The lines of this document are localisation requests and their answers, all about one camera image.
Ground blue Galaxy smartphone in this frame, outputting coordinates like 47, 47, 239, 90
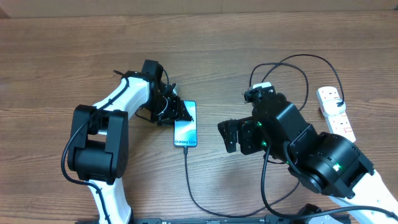
174, 101, 198, 147

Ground black USB charging cable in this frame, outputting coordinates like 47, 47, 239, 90
182, 54, 346, 218

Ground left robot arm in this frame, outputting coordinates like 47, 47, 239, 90
61, 60, 196, 223

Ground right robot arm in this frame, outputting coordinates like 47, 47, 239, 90
218, 91, 376, 200

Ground white charger adapter plug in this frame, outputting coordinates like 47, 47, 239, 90
320, 99, 346, 117

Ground white power strip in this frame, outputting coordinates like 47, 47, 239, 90
316, 86, 356, 142

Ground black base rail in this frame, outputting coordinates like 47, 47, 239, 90
77, 205, 351, 224

